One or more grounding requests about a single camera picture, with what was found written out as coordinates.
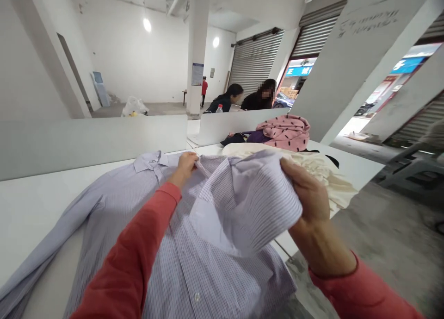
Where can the person's left fingers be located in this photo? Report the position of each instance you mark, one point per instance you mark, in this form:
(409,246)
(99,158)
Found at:
(190,159)

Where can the purple garment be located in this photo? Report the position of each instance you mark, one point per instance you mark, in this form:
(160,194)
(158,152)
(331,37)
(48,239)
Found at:
(255,137)

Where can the small wooden table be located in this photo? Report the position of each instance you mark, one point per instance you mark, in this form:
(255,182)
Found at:
(184,97)

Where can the blue wall notice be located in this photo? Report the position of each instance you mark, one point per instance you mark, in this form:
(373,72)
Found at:
(197,74)

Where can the person's left hand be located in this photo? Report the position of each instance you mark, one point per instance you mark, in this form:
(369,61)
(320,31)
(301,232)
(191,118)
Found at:
(184,168)

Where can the white plastic bag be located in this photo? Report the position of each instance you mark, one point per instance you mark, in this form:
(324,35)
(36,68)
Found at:
(133,107)

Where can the black garment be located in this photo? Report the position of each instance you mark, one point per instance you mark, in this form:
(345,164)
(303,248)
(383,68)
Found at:
(236,138)

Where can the clear plastic bottle red cap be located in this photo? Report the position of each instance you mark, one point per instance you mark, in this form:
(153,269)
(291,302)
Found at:
(219,108)

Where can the person's right hand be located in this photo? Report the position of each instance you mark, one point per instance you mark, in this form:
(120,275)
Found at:
(309,195)

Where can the cream white garment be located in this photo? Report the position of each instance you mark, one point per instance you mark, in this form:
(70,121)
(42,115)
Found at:
(322,173)

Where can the grey roller shutter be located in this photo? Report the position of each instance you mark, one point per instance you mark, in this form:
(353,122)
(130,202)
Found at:
(317,30)
(256,62)

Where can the white water dispenser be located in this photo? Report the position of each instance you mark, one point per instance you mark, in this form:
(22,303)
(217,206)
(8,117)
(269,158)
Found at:
(100,90)

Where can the lilac striped button shirt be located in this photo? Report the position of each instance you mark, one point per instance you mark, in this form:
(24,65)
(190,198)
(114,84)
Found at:
(194,228)

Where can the white desk divider panel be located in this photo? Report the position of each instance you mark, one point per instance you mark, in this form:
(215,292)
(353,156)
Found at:
(242,124)
(93,145)

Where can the pink dotted garment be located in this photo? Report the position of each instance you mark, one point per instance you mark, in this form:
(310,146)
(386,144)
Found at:
(288,133)

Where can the grey plastic stool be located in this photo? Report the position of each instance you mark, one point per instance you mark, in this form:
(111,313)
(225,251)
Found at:
(409,166)

